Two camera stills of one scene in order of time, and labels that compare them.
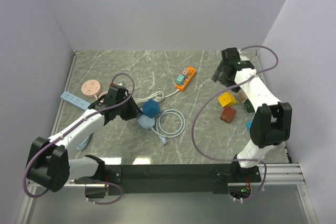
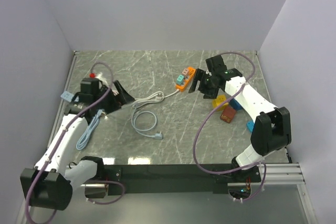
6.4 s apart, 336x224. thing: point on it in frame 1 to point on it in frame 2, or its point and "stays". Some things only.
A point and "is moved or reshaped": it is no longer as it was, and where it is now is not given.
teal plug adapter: (179, 80) stays
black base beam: (169, 179) stays
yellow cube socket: (227, 100) is moved or reshaped
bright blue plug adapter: (248, 124) stays
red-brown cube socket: (228, 114) stays
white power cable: (164, 136) to (148, 130)
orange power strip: (187, 79) stays
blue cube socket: (150, 108) to (235, 105)
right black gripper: (217, 73) to (199, 75)
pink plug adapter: (185, 71) stays
